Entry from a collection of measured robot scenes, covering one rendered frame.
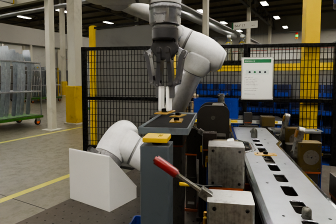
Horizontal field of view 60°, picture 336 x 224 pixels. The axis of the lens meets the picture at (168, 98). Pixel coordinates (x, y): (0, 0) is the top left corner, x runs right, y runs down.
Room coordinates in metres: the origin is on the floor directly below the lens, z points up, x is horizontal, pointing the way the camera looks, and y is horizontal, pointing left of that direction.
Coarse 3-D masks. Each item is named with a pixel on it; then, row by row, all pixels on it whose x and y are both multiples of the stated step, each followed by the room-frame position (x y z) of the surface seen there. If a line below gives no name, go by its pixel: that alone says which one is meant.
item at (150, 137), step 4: (144, 136) 0.68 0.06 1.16; (148, 136) 0.68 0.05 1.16; (152, 136) 0.68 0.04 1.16; (156, 136) 0.68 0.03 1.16; (160, 136) 0.68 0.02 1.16; (164, 136) 0.68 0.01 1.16; (168, 136) 0.69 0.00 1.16; (144, 140) 0.67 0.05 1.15; (148, 140) 0.67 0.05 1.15; (152, 140) 0.67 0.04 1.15; (156, 140) 0.67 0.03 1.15; (160, 140) 0.67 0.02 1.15; (164, 140) 0.67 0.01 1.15; (168, 140) 0.69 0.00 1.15; (156, 144) 0.69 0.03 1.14
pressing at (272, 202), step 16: (240, 128) 1.72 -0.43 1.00; (256, 128) 1.72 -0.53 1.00; (272, 144) 1.30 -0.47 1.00; (256, 160) 1.04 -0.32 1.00; (288, 160) 1.04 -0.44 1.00; (256, 176) 0.87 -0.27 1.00; (272, 176) 0.87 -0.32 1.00; (288, 176) 0.87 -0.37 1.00; (304, 176) 0.87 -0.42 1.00; (256, 192) 0.73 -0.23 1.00; (272, 192) 0.74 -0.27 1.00; (304, 192) 0.74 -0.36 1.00; (320, 192) 0.74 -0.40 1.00; (272, 208) 0.65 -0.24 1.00; (288, 208) 0.65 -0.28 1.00; (320, 208) 0.65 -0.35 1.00
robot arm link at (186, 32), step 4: (184, 28) 1.33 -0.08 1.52; (188, 28) 1.35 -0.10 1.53; (184, 32) 1.32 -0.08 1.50; (188, 32) 1.33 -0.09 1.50; (180, 36) 1.30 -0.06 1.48; (184, 36) 1.32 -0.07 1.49; (188, 36) 1.32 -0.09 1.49; (180, 40) 1.32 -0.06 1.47; (184, 40) 1.32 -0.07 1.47; (180, 44) 1.32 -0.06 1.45; (184, 44) 1.32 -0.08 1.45
